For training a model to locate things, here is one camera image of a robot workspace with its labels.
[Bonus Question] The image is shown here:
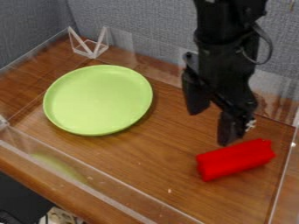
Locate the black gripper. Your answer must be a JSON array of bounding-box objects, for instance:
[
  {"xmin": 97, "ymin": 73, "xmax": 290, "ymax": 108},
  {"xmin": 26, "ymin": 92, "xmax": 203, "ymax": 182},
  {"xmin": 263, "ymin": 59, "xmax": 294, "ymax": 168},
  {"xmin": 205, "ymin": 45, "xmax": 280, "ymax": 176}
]
[{"xmin": 182, "ymin": 35, "xmax": 259, "ymax": 146}]

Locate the red long block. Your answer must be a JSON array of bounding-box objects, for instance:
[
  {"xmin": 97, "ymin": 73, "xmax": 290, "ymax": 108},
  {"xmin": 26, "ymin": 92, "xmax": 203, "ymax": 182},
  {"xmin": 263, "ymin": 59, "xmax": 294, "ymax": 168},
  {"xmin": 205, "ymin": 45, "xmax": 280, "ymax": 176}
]
[{"xmin": 197, "ymin": 138, "xmax": 277, "ymax": 181}]

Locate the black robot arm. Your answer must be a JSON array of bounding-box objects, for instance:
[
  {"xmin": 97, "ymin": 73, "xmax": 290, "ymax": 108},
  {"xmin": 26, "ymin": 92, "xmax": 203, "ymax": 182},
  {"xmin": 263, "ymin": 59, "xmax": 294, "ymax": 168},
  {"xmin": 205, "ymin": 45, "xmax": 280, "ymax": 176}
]
[{"xmin": 182, "ymin": 0, "xmax": 272, "ymax": 146}]

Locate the green round plate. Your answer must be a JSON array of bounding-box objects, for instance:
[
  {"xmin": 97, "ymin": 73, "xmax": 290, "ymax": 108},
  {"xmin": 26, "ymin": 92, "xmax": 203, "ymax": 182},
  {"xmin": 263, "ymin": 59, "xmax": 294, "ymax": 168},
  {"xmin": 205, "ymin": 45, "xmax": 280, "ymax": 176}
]
[{"xmin": 43, "ymin": 65, "xmax": 154, "ymax": 136}]

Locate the black box under table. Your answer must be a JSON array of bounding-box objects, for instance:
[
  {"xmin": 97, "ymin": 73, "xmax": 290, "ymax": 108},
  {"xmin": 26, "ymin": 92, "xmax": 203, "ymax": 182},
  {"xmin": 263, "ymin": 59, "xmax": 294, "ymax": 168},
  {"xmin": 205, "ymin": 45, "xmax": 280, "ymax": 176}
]
[{"xmin": 0, "ymin": 172, "xmax": 54, "ymax": 224}]

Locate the black cable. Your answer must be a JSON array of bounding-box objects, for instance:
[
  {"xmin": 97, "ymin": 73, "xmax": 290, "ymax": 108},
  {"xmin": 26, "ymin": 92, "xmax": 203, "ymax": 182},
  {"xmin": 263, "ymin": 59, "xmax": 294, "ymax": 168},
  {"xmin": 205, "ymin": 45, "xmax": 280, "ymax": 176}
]
[{"xmin": 238, "ymin": 23, "xmax": 276, "ymax": 66}]

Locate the clear acrylic enclosure wall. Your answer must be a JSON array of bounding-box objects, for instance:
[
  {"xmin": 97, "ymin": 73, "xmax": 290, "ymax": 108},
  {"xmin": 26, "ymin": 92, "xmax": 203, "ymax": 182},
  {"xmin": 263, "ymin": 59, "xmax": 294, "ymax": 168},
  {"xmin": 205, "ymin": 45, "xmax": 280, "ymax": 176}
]
[{"xmin": 0, "ymin": 29, "xmax": 299, "ymax": 224}]

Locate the clear acrylic corner bracket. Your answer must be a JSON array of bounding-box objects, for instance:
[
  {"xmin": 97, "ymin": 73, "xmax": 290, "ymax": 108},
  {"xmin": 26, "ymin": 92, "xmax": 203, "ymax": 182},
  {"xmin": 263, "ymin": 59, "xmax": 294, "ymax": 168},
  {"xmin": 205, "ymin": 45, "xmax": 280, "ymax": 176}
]
[{"xmin": 69, "ymin": 26, "xmax": 109, "ymax": 59}]

